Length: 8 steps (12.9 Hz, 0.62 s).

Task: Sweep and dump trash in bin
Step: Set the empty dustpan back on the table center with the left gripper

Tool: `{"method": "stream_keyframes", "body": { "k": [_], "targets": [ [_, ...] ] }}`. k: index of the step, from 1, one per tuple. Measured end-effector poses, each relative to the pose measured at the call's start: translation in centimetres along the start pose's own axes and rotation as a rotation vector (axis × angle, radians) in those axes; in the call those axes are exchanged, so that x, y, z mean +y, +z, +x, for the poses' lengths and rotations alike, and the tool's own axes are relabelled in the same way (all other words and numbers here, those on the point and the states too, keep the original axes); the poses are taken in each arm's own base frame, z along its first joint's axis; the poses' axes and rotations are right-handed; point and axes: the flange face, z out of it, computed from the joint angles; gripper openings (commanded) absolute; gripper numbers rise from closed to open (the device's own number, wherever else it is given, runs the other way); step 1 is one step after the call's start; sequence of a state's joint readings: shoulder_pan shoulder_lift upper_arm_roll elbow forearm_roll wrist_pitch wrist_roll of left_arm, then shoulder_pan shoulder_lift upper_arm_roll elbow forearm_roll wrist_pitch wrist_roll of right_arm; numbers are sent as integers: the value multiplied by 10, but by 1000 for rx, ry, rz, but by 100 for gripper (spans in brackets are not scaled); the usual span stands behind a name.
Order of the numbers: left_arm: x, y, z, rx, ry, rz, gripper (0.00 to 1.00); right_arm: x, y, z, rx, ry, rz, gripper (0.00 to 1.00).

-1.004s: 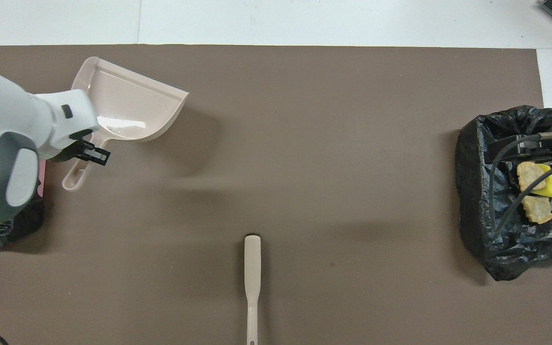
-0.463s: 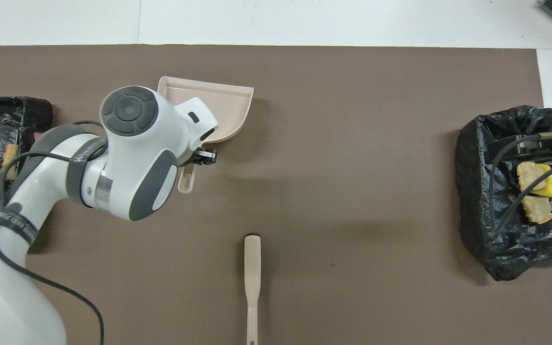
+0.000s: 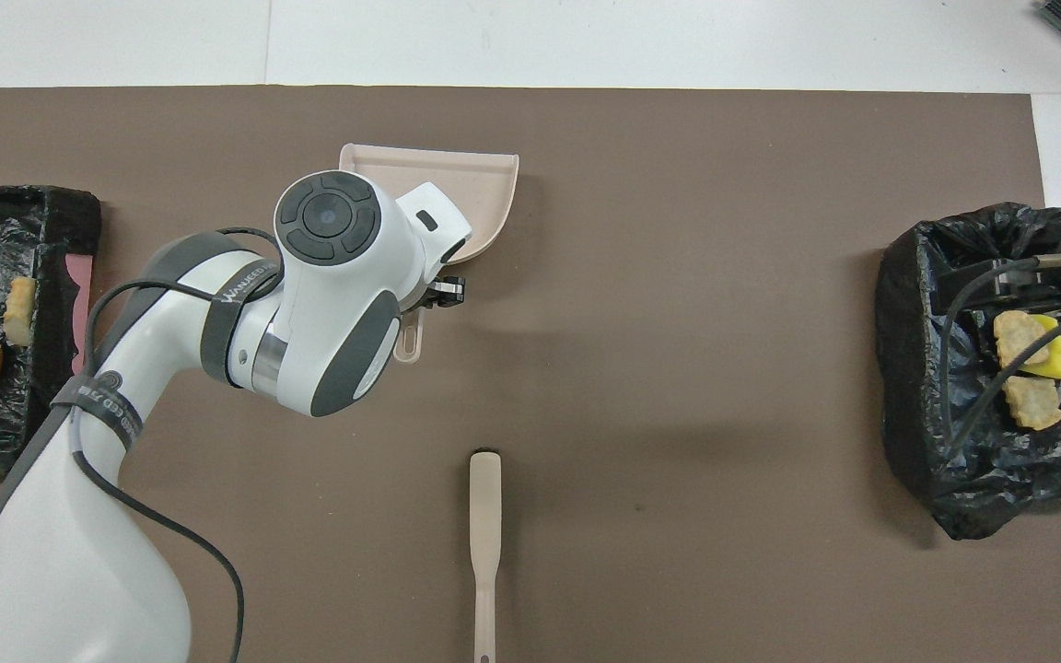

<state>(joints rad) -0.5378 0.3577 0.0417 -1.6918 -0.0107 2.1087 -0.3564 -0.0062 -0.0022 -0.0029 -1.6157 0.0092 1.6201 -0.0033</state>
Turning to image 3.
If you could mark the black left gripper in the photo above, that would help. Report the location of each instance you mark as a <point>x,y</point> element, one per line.
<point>429,295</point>

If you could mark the striped orange croissant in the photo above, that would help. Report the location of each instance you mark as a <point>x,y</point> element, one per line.
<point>20,313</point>
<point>1019,333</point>

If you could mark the beige plastic dustpan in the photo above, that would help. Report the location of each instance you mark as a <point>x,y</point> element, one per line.
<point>480,189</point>

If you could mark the pale bread chunk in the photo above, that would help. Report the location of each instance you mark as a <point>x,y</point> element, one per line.
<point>1032,405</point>

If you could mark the beige hand brush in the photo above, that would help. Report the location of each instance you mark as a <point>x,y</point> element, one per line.
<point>485,516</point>

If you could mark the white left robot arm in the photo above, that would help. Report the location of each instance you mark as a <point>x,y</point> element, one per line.
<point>337,304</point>

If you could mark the bin covered by black bag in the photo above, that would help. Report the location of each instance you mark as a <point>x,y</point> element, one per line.
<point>982,488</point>

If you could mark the brown table mat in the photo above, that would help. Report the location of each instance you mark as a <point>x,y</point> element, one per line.
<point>678,460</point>

